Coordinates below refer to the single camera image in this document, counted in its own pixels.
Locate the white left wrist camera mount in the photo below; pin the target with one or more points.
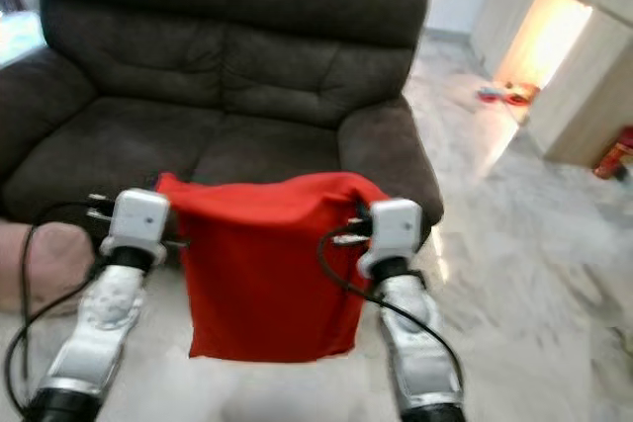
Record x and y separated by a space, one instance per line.
140 214

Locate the beige wooden cabinet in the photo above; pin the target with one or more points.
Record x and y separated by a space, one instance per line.
584 96

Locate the red orange floor items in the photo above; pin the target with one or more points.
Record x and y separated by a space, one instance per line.
506 95

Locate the grey two-seat sofa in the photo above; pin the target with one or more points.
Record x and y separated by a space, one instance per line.
208 76

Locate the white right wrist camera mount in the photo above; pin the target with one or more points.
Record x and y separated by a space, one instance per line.
396 227

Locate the red pillow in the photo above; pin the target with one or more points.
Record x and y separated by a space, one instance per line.
257 284

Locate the red canister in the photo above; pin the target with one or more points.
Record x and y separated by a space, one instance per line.
615 155

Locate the pale pink pillow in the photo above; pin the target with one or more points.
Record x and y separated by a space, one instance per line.
45 269

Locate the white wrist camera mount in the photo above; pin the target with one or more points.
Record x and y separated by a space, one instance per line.
140 214
396 227

